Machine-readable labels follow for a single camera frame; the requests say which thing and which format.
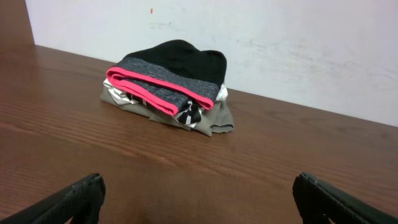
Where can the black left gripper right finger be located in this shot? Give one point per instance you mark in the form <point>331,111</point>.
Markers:
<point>318,201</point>

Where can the olive grey folded garment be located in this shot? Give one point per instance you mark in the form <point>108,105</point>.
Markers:
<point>217,120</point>

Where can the white black patterned folded garment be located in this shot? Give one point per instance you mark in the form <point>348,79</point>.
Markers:
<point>189,116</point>

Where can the black folded garment pink trim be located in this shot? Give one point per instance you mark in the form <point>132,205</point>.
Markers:
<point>171,76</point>

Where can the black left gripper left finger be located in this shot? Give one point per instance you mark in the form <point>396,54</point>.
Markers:
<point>80,202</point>

